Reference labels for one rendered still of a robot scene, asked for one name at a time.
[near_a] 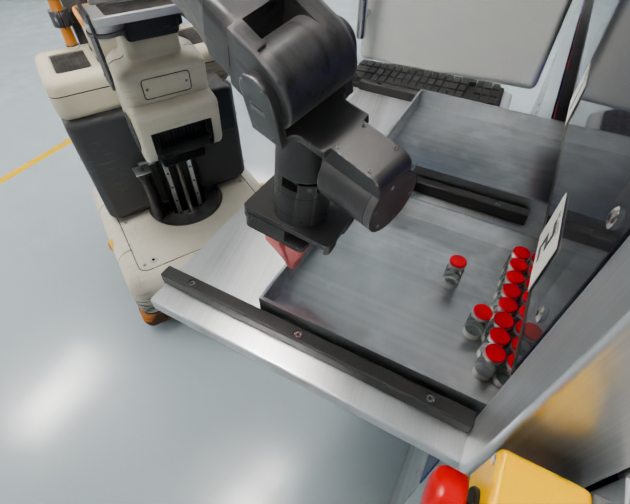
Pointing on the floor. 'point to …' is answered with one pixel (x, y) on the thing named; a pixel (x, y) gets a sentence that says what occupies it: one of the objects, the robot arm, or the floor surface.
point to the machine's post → (580, 382)
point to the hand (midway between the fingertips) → (294, 261)
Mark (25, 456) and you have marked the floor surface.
